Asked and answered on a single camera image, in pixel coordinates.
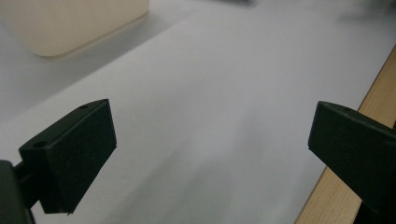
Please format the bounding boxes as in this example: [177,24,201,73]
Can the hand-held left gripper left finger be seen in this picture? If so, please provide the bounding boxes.
[13,98,118,215]

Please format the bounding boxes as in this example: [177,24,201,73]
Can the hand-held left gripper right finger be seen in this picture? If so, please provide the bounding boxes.
[307,100,396,216]

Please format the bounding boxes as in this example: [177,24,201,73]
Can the cream plastic container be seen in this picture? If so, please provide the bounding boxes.
[0,0,150,59]

